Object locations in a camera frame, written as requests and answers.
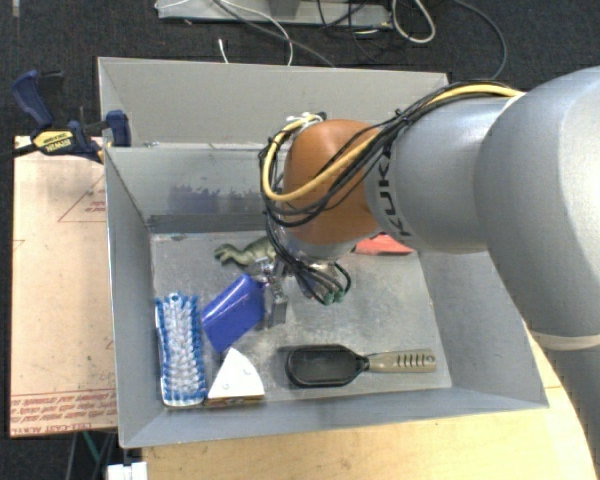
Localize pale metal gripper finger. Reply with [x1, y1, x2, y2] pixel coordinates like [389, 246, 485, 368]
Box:
[266, 300, 289, 330]

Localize green toy dinosaur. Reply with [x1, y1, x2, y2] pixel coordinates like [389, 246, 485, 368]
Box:
[213, 235, 281, 270]

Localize white wedge-shaped box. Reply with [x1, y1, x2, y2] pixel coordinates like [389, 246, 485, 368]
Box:
[206, 346, 267, 403]

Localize grey metal bin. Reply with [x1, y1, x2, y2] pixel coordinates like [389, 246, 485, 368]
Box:
[97, 56, 550, 450]

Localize blue and white scrubbing brush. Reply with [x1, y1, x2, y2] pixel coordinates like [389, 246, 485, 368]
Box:
[153, 291, 208, 409]

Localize red packet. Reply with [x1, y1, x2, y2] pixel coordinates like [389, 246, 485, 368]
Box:
[353, 232, 416, 257]

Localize brown cardboard board, red print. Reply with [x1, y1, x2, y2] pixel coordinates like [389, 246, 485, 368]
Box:
[8, 135, 119, 439]

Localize black hairbrush with beige handle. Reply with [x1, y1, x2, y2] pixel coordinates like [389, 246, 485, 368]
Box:
[277, 343, 438, 389]

